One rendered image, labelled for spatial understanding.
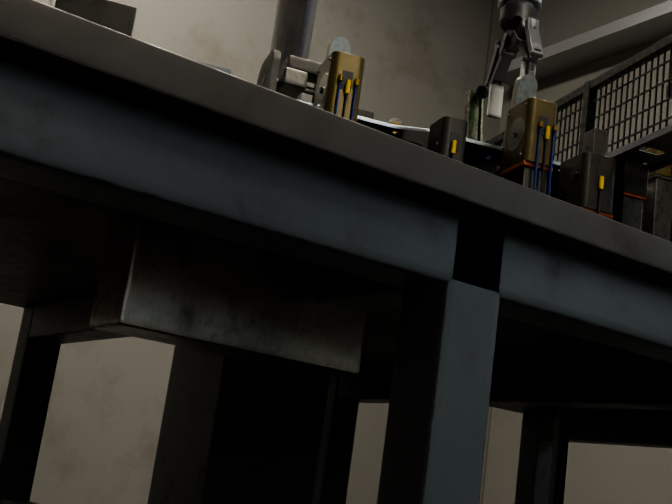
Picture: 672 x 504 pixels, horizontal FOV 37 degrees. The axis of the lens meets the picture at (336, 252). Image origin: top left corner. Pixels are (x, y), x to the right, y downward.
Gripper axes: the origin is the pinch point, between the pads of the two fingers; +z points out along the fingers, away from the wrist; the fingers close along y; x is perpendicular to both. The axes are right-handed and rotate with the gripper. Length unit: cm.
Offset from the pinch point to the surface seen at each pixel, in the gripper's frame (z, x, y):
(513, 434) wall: 43, 159, -276
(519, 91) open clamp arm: 6.0, -7.2, 17.9
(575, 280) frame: 51, -23, 68
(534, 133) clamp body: 16.2, -7.3, 24.9
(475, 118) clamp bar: -1.2, 0.0, -15.3
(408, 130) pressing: 14.2, -23.4, 7.2
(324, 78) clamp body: 13.5, -43.7, 18.8
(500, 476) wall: 64, 157, -282
